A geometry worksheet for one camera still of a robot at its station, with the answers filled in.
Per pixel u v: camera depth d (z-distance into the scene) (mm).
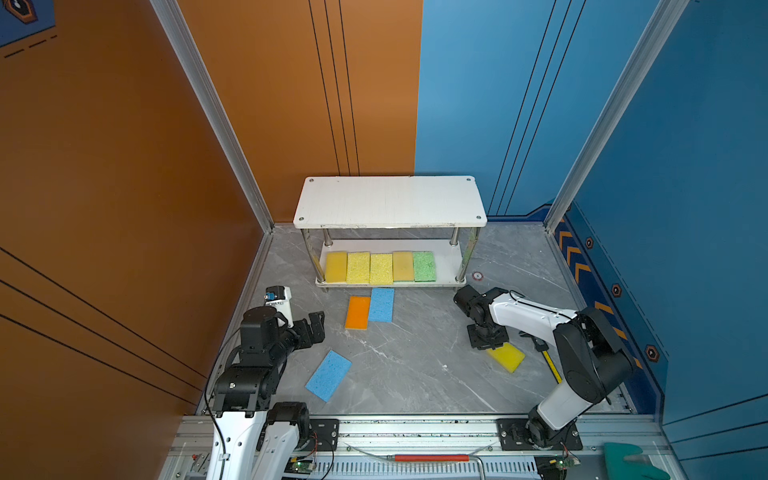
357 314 942
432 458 706
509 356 854
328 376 814
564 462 696
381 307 947
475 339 795
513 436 725
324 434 736
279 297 610
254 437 430
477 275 1052
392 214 757
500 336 698
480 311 668
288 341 589
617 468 677
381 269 966
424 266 970
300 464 708
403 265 970
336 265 973
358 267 985
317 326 644
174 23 707
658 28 717
